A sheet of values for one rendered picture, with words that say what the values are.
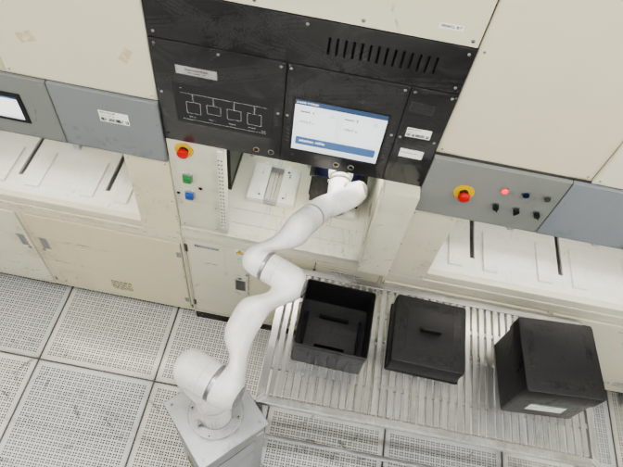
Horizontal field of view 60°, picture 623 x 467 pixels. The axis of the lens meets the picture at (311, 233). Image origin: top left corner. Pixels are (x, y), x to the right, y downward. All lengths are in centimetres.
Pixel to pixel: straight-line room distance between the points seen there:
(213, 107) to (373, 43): 55
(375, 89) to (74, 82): 94
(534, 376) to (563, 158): 78
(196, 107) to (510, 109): 94
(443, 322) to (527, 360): 35
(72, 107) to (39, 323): 156
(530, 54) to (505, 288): 116
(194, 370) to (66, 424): 139
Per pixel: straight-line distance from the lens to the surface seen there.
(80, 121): 202
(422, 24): 146
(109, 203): 248
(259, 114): 172
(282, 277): 170
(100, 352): 309
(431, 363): 216
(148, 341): 306
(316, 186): 225
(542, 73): 159
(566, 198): 194
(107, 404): 299
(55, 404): 305
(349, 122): 168
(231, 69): 163
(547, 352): 218
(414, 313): 223
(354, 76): 157
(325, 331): 222
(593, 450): 243
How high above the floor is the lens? 278
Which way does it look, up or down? 56 degrees down
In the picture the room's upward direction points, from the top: 10 degrees clockwise
